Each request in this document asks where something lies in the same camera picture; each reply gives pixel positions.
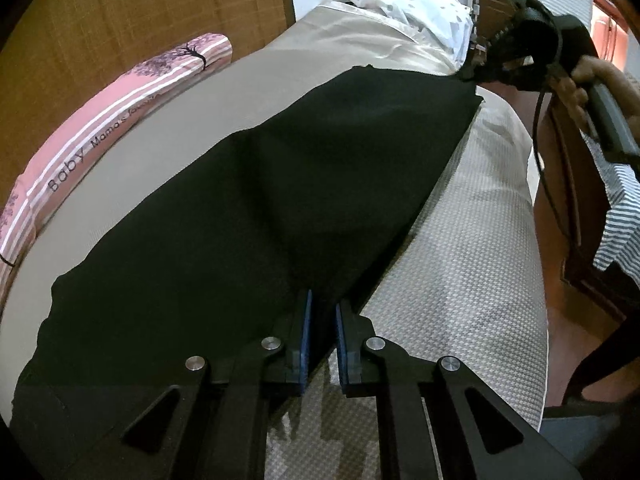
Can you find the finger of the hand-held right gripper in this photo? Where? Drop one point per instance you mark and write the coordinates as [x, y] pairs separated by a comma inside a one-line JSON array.
[[482, 62]]

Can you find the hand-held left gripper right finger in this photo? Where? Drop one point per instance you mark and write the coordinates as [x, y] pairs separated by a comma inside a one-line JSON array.
[[344, 340]]

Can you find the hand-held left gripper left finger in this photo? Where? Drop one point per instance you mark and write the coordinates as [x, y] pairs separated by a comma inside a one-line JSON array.
[[305, 332]]

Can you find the black pants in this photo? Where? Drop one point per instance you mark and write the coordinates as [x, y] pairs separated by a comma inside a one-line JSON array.
[[240, 230]]

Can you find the person's right hand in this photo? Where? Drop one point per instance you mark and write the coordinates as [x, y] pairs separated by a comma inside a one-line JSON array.
[[582, 85]]

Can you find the white dotted pillow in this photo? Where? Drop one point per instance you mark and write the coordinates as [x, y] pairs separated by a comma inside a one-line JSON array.
[[415, 2]]

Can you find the beige satin sheet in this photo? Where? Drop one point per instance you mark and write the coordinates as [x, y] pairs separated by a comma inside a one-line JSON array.
[[370, 40]]

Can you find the beige bed mattress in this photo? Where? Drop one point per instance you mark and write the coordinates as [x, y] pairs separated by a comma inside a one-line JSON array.
[[450, 260]]

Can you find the striped shirt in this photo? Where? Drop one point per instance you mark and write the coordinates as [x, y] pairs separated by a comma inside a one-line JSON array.
[[617, 220]]

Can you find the pink striped bolster pillow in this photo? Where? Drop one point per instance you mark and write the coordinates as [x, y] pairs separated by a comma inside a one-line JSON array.
[[110, 125]]

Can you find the woven bamboo mat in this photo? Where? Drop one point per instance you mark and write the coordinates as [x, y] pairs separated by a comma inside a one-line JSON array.
[[125, 35]]

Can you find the wooden bed frame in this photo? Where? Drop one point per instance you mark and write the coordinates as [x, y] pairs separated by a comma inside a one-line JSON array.
[[575, 210]]

